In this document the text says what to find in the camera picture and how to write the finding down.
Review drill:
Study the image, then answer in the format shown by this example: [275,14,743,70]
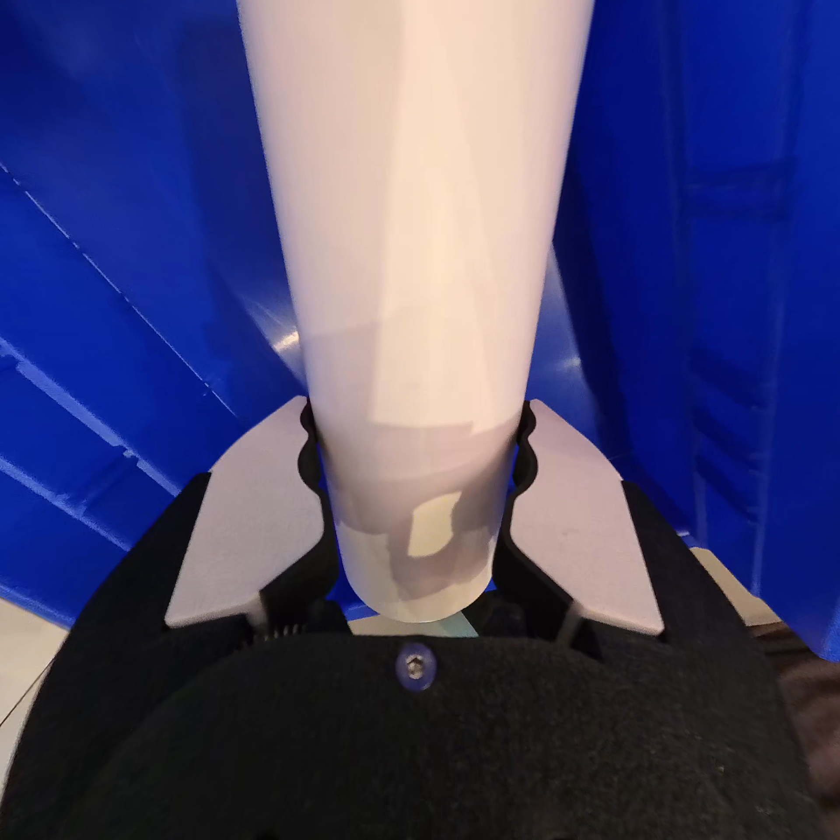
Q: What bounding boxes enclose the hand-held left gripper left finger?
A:
[164,395,342,643]

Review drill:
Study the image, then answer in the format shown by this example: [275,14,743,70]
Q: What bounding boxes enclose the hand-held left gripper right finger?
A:
[492,399,665,644]

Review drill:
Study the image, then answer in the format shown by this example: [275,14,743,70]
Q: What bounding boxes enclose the white bottle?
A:
[236,0,595,621]

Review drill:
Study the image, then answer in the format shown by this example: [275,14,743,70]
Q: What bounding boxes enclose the blue plastic bin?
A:
[0,0,840,657]

